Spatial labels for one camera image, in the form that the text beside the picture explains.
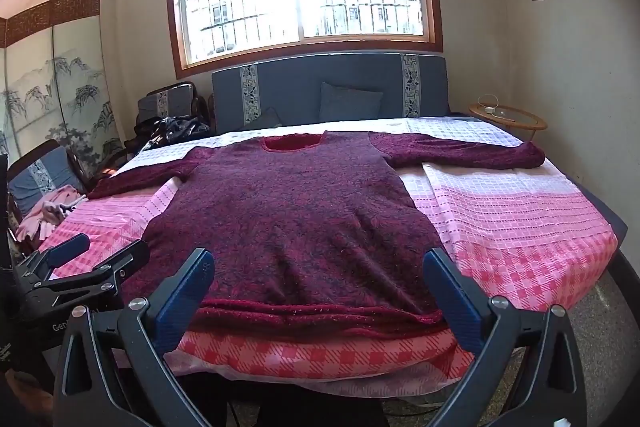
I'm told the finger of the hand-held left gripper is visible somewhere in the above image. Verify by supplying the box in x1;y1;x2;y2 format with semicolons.
30;239;151;309
17;233;92;283

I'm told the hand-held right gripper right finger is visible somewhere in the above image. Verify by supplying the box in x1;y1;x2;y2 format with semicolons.
422;248;588;427

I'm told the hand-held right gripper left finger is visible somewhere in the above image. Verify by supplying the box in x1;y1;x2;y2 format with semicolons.
52;248;216;427

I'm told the maroon patterned sweater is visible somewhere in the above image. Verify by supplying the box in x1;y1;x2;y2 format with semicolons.
87;130;546;340

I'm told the light pink cloth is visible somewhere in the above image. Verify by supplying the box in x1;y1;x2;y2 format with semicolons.
15;186;87;244

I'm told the dark armchair with blue cushion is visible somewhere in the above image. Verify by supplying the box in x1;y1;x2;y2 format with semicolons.
7;139;90;228
135;82;211;140

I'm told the pink checked blanket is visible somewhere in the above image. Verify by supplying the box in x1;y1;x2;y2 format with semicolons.
37;117;618;395

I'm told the painted folding screen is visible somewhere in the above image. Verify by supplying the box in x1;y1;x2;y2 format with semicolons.
0;0;122;180

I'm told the round glass side table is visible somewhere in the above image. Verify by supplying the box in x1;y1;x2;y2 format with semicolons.
468;103;548;142

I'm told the blue square cushion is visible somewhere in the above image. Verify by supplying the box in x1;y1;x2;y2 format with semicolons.
319;82;383;120

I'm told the blue sofa with patterned strips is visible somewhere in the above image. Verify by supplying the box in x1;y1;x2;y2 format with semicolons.
211;53;451;132

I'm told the white cable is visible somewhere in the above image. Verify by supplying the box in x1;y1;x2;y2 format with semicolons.
477;94;507;116

